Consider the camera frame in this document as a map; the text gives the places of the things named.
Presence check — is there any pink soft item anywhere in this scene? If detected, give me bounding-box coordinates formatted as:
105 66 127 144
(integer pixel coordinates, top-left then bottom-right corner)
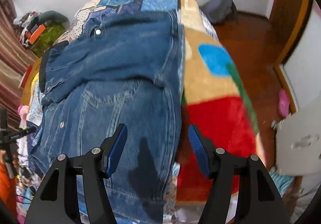
18 105 29 122

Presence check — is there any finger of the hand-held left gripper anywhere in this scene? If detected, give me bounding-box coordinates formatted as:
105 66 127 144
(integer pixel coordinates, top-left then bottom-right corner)
14 126 37 141

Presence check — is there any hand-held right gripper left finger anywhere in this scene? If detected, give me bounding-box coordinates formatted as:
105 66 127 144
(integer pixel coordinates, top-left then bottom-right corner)
24 123 128 224

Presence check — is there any red box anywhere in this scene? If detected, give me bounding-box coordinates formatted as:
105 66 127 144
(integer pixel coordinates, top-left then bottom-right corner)
19 65 33 89

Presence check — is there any wooden door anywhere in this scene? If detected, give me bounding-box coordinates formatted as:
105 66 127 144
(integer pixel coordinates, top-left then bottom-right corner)
268 0 314 64

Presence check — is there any striped pink curtain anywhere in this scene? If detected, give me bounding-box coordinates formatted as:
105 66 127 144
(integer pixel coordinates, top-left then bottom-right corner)
0 0 39 135

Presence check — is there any orange box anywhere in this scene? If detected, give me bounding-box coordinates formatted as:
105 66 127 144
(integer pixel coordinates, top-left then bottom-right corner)
29 23 48 42

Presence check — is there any blue denim jacket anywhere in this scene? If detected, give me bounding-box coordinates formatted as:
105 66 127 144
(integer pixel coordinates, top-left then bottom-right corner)
27 10 186 224

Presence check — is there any black garment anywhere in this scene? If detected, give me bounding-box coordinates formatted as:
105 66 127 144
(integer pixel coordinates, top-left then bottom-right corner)
39 41 70 92

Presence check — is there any grey backpack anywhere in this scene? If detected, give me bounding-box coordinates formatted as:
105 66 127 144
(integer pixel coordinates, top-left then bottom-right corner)
199 0 239 25

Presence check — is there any wooden lap table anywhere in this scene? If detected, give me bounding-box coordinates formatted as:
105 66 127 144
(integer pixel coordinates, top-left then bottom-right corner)
20 57 44 106

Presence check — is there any colourful fleece blanket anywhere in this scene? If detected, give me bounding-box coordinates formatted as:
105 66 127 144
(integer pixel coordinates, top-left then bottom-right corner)
160 0 268 205

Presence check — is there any light blue cloth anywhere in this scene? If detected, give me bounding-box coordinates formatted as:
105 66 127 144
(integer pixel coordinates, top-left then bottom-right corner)
269 171 295 197

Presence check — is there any pink slipper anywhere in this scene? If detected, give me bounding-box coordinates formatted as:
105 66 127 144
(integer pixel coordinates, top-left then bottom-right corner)
278 89 291 117

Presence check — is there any white sliding wardrobe door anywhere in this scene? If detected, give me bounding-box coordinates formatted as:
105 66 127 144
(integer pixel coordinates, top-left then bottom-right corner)
281 0 321 115

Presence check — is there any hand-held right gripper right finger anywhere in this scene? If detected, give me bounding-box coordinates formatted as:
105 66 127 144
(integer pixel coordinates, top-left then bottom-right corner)
188 124 290 224

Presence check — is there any yellow cloth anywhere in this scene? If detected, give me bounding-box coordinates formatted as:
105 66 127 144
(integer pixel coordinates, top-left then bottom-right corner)
30 74 41 94

